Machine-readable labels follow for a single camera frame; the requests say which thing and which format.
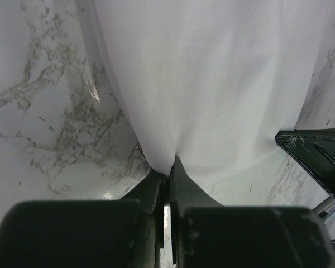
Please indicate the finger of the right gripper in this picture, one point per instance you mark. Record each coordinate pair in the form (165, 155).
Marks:
(314, 151)

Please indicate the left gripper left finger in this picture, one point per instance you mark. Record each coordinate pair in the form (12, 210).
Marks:
(127, 232)

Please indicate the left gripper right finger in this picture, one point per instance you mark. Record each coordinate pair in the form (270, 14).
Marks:
(205, 233)

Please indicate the white t shirt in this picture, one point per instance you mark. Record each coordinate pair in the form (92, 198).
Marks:
(211, 82)

